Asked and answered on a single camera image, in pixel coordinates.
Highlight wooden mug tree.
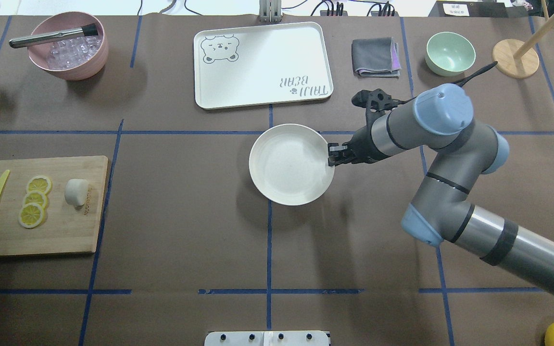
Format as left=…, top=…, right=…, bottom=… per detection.
left=491, top=14, right=554, bottom=79

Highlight white bear tray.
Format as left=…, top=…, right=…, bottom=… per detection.
left=193, top=22, right=334, bottom=110

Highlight black remote box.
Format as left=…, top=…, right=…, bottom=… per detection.
left=428, top=0, right=502, bottom=17

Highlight black power strip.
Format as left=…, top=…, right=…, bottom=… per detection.
left=311, top=0, right=398, bottom=17

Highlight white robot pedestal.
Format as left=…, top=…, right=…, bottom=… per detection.
left=204, top=330, right=331, bottom=346

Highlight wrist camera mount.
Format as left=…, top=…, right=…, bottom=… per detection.
left=351, top=88, right=406, bottom=111

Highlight white steamed bun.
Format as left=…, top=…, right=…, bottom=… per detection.
left=64, top=179, right=89, bottom=207

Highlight pink bowl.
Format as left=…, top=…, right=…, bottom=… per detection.
left=28, top=12, right=109, bottom=81

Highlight mint green bowl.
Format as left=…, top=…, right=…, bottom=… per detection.
left=425, top=32, right=477, bottom=77

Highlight steel muddler tool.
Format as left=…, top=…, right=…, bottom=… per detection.
left=9, top=24, right=99, bottom=49

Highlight ice cubes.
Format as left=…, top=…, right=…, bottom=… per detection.
left=46, top=35, right=103, bottom=70

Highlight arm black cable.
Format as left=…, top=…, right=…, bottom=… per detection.
left=453, top=61, right=498, bottom=88

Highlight far lemon slice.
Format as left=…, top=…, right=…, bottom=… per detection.
left=18, top=203, right=46, bottom=229

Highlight folded grey cloth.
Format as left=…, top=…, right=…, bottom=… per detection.
left=352, top=37, right=402, bottom=77

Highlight bamboo cutting board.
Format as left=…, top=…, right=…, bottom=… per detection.
left=0, top=156, right=109, bottom=256

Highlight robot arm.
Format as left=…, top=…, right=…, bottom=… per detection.
left=327, top=84, right=554, bottom=295

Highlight beige round plate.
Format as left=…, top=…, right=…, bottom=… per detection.
left=249, top=124, right=335, bottom=206

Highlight aluminium frame post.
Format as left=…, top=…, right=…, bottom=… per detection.
left=259, top=0, right=283, bottom=23

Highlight lemon slice near bun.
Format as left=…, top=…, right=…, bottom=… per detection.
left=25, top=175, right=52, bottom=195

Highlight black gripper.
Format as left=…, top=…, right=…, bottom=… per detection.
left=327, top=126, right=384, bottom=167

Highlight middle lemon slice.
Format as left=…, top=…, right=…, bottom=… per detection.
left=22, top=190, right=49, bottom=209

